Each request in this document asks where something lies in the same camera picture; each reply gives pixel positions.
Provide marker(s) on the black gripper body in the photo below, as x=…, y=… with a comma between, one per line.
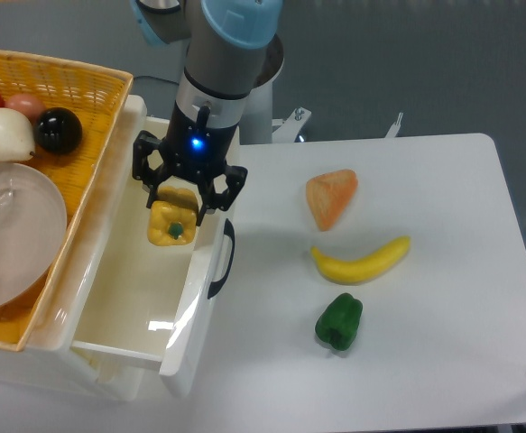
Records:
x=195, y=152

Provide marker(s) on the yellow bell pepper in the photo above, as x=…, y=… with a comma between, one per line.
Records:
x=173, y=218

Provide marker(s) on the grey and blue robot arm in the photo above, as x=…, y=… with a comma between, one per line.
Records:
x=228, y=43

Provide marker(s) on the open upper white drawer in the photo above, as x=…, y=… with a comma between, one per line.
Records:
x=148, y=305

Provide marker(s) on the green bell pepper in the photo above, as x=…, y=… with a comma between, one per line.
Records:
x=338, y=324

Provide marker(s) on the yellow woven basket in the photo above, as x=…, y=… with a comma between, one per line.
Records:
x=84, y=102

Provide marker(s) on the black round ball fruit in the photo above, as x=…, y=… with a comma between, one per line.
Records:
x=58, y=130

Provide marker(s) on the pink peach toy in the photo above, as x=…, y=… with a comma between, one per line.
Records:
x=27, y=104

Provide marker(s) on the white pear toy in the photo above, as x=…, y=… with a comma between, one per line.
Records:
x=16, y=136

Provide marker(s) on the beige plate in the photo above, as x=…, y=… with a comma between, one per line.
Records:
x=31, y=232

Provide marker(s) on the yellow banana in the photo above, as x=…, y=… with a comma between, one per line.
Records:
x=365, y=268

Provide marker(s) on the black drawer handle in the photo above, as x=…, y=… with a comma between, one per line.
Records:
x=226, y=260

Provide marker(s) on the white metal table bracket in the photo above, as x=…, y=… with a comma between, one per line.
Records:
x=395, y=127

